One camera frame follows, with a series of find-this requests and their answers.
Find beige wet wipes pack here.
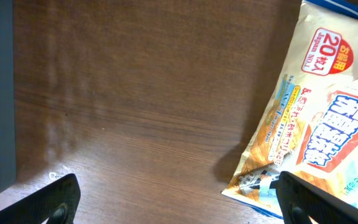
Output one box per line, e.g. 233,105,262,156
223,0,358,218

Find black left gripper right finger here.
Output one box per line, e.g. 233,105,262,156
276,171,358,224

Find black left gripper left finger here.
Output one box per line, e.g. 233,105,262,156
0,174,81,224

